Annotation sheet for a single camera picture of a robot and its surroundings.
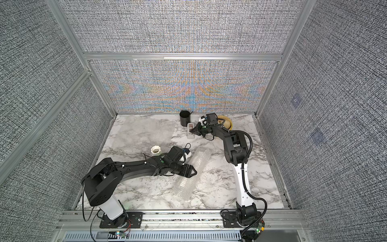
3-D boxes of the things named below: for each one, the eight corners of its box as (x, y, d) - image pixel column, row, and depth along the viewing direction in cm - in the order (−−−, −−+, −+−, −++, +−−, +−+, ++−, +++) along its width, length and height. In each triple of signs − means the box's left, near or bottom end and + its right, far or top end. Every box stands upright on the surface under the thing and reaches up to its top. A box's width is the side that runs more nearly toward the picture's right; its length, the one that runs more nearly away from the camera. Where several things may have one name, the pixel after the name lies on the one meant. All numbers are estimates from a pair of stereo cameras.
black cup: (178, 123, 116) (177, 114, 108) (185, 116, 121) (185, 107, 113) (185, 127, 113) (185, 118, 106) (193, 120, 118) (193, 111, 110)
